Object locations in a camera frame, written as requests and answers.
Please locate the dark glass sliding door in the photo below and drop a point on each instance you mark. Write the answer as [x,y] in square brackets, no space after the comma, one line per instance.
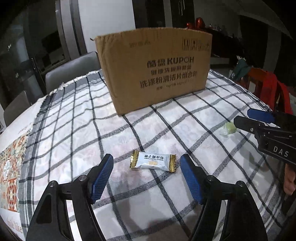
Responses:
[36,38]

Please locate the white gold snack bar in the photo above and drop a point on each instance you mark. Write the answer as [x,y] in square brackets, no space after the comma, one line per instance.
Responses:
[164,162]

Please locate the patterned floral placemat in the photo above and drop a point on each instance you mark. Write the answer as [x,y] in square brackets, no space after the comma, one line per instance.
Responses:
[11,164]

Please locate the grey dining chair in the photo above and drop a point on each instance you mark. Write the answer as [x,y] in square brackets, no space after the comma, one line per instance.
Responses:
[72,69]
[16,108]

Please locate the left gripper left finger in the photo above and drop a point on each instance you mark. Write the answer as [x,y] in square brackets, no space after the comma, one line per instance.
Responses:
[50,220]

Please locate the red wooden chair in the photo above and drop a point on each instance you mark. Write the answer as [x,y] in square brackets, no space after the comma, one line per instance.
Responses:
[270,90]

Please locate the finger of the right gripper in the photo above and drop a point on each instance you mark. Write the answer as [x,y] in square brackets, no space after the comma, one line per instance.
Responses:
[275,117]
[260,129]

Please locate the checkered white black tablecloth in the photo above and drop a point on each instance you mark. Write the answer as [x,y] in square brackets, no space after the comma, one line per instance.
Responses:
[77,125]

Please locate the light green sweet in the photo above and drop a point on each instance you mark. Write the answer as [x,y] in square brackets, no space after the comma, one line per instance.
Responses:
[228,129]

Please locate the red heart balloons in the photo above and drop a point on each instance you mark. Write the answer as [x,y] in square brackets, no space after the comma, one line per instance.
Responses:
[199,24]

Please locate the brown cardboard box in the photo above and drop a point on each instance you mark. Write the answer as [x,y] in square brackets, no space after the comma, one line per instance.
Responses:
[146,66]

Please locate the dark green cloth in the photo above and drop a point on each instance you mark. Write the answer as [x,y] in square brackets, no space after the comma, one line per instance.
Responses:
[240,70]

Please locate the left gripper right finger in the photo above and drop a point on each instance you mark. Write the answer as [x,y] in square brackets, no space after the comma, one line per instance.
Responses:
[242,220]

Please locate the person's hand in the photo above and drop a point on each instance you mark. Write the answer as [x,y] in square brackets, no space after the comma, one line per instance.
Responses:
[289,180]

